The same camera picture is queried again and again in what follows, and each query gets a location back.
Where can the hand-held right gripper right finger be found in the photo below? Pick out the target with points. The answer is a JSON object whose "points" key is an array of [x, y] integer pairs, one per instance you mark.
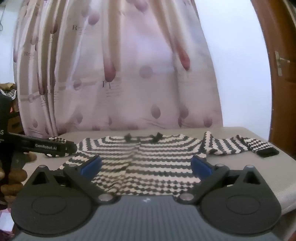
{"points": [[201, 167]]}

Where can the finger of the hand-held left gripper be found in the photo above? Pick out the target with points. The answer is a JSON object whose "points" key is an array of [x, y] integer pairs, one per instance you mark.
{"points": [[44, 146]]}

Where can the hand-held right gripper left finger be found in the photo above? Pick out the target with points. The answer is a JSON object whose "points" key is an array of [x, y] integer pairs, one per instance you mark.
{"points": [[90, 166]]}

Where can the black and white knit sweater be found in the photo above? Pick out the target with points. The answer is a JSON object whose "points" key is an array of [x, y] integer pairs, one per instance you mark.
{"points": [[150, 162]]}

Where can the dark patterned cloth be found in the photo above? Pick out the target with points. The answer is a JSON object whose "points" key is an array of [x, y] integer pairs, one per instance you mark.
{"points": [[9, 91]]}

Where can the grey fabric table cover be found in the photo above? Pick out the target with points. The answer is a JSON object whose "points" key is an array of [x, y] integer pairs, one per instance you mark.
{"points": [[254, 176]]}

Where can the pink leaf print curtain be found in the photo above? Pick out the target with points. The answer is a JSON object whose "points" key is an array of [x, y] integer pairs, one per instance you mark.
{"points": [[120, 69]]}

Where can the brown wooden door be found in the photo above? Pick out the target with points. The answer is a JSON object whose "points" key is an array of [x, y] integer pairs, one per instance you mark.
{"points": [[284, 99]]}

